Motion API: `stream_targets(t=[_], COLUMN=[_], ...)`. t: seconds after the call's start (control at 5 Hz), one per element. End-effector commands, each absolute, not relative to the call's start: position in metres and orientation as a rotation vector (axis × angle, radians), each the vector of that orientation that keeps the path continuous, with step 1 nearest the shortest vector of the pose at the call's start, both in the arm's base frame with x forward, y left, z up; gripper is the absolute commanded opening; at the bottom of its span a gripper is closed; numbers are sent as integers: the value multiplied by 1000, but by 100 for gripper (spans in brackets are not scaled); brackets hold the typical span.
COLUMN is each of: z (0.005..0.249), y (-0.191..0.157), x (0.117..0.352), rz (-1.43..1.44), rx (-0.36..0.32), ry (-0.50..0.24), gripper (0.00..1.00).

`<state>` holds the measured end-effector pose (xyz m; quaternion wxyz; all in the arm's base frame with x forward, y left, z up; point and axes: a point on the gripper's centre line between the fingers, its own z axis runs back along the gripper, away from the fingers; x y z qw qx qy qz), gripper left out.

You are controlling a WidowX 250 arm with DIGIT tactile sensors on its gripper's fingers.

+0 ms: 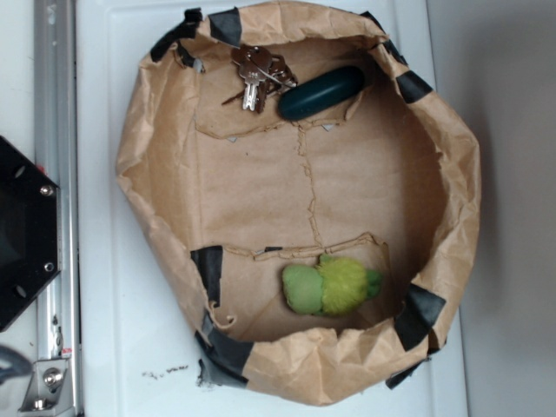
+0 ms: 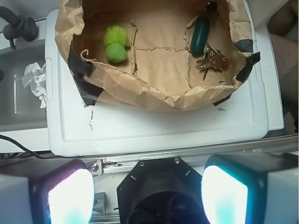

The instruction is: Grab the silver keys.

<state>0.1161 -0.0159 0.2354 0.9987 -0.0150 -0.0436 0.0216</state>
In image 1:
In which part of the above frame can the silver key bunch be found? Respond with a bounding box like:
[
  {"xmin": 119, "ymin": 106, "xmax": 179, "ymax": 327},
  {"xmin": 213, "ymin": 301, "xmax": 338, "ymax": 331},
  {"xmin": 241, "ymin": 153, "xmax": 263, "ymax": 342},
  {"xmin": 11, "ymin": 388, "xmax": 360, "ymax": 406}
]
[{"xmin": 222, "ymin": 44, "xmax": 298, "ymax": 114}]

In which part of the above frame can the green plush toy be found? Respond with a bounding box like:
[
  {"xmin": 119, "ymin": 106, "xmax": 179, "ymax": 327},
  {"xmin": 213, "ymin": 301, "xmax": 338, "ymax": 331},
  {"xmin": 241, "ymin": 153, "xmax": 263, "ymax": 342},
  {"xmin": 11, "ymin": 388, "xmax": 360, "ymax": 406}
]
[{"xmin": 281, "ymin": 254, "xmax": 383, "ymax": 317}]

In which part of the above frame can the dark green oval case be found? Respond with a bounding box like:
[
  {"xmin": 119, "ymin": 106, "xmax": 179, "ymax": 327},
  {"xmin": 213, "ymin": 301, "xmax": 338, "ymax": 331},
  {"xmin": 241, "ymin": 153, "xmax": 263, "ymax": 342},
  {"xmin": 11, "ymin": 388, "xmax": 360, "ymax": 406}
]
[{"xmin": 278, "ymin": 66, "xmax": 365, "ymax": 121}]

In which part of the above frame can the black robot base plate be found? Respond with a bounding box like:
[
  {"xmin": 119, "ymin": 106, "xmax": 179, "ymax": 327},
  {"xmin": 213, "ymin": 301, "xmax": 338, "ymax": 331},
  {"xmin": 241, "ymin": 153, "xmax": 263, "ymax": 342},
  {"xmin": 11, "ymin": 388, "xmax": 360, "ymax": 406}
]
[{"xmin": 1, "ymin": 138, "xmax": 60, "ymax": 332}]

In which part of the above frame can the aluminium extrusion rail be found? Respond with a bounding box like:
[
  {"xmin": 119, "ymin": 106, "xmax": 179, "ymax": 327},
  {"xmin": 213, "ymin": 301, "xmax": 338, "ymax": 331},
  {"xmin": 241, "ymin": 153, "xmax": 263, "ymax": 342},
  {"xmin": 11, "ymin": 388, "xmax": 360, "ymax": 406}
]
[{"xmin": 34, "ymin": 1, "xmax": 84, "ymax": 416}]

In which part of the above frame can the grey braided cable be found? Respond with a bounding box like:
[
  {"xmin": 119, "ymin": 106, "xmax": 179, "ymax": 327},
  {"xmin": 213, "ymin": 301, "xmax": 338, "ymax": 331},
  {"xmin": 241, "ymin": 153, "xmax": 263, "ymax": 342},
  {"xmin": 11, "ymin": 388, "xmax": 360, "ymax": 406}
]
[{"xmin": 0, "ymin": 344, "xmax": 33, "ymax": 386}]

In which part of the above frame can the metal corner bracket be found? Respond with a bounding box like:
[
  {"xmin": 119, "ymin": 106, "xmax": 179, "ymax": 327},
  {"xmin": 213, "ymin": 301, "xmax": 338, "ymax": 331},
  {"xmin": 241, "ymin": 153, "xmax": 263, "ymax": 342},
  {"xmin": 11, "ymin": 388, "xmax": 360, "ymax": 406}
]
[{"xmin": 17, "ymin": 359, "xmax": 73, "ymax": 416}]

